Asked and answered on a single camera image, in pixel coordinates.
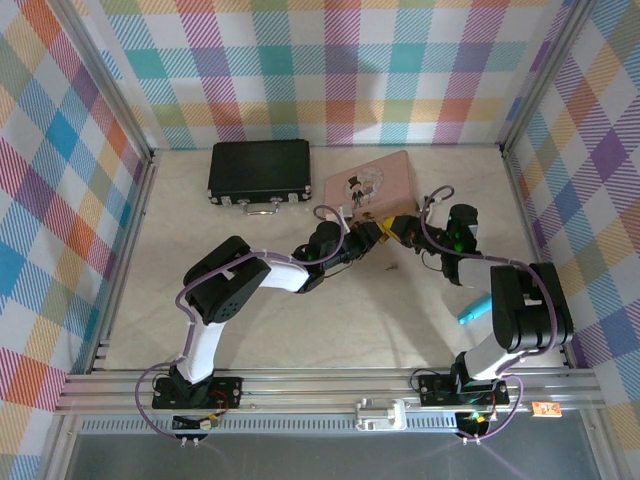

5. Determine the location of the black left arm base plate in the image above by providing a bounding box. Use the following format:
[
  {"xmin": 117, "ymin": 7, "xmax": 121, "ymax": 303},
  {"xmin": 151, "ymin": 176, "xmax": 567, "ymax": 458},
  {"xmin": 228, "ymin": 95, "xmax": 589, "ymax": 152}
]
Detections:
[{"xmin": 152, "ymin": 377, "xmax": 244, "ymax": 410}]

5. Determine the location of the silver metal bracket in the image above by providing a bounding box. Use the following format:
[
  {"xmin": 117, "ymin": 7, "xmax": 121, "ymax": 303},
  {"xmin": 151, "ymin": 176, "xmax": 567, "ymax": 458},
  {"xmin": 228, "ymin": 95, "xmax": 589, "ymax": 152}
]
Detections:
[{"xmin": 353, "ymin": 398, "xmax": 407, "ymax": 431}]

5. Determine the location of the aluminium frame post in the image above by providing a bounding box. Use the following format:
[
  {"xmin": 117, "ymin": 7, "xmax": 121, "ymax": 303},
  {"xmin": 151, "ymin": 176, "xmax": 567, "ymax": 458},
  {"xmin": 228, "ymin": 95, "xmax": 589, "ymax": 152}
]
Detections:
[
  {"xmin": 49, "ymin": 0, "xmax": 157, "ymax": 162},
  {"xmin": 498, "ymin": 0, "xmax": 599, "ymax": 154}
]

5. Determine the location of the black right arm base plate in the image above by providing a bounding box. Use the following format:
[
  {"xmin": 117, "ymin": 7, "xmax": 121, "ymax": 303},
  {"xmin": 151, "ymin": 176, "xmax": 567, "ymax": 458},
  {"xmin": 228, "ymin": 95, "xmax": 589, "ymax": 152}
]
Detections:
[{"xmin": 417, "ymin": 372, "xmax": 510, "ymax": 407}]

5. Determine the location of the pink tin box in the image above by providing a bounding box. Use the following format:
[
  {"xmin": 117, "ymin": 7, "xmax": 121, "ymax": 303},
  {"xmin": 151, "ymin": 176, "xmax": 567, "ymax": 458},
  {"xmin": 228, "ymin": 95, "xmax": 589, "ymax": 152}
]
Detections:
[{"xmin": 322, "ymin": 149, "xmax": 420, "ymax": 222}]

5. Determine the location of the black briefcase with silver handle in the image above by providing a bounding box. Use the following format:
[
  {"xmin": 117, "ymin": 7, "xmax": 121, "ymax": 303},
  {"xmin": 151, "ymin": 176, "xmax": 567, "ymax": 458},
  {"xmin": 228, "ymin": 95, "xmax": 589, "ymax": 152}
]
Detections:
[{"xmin": 207, "ymin": 139, "xmax": 314, "ymax": 217}]

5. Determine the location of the small black connector board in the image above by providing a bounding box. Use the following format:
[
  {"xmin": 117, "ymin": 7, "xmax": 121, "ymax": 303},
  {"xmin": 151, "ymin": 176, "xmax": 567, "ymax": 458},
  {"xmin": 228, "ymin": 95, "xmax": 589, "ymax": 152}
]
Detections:
[
  {"xmin": 455, "ymin": 410, "xmax": 494, "ymax": 437},
  {"xmin": 172, "ymin": 412, "xmax": 221, "ymax": 434}
]

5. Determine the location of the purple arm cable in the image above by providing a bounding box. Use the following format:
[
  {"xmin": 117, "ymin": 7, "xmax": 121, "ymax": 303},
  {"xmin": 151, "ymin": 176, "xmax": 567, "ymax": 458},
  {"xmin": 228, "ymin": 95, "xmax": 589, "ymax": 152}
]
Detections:
[
  {"xmin": 420, "ymin": 185, "xmax": 557, "ymax": 444},
  {"xmin": 135, "ymin": 203, "xmax": 351, "ymax": 442}
]

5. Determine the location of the slotted grey cable duct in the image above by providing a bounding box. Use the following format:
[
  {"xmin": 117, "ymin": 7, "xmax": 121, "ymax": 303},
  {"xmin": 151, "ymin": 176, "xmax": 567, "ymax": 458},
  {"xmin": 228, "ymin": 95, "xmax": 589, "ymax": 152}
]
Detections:
[{"xmin": 79, "ymin": 417, "xmax": 566, "ymax": 435}]

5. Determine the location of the aluminium side rail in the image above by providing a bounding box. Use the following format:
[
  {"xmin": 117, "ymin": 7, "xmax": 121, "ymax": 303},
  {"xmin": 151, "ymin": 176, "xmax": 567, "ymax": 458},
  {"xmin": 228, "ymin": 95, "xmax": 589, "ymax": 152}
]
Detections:
[
  {"xmin": 85, "ymin": 149, "xmax": 160, "ymax": 375},
  {"xmin": 499, "ymin": 144, "xmax": 576, "ymax": 370}
]

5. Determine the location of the grey metal panel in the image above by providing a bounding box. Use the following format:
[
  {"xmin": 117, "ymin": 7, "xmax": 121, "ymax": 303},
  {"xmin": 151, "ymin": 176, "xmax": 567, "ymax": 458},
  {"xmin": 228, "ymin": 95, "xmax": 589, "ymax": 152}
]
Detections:
[{"xmin": 64, "ymin": 432, "xmax": 604, "ymax": 480}]

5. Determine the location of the teal marker pen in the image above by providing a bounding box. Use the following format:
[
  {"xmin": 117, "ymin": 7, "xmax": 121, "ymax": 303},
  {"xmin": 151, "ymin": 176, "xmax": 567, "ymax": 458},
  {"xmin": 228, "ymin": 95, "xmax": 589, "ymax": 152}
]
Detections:
[{"xmin": 457, "ymin": 294, "xmax": 495, "ymax": 326}]

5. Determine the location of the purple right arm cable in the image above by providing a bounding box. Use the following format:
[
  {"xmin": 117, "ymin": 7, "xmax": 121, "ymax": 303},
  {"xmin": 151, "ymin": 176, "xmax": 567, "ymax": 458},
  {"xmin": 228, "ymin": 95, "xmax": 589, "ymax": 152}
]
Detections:
[{"xmin": 420, "ymin": 185, "xmax": 557, "ymax": 444}]

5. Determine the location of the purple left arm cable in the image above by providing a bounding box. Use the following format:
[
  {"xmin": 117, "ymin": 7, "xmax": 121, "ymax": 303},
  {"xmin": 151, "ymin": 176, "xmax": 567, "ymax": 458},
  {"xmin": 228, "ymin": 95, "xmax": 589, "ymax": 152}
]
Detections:
[{"xmin": 135, "ymin": 203, "xmax": 351, "ymax": 442}]

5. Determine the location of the aluminium front frame rail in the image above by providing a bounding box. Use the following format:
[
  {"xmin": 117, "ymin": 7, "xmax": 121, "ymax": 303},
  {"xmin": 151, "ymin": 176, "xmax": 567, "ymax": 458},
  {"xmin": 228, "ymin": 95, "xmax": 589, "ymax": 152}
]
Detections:
[{"xmin": 54, "ymin": 368, "xmax": 606, "ymax": 417}]

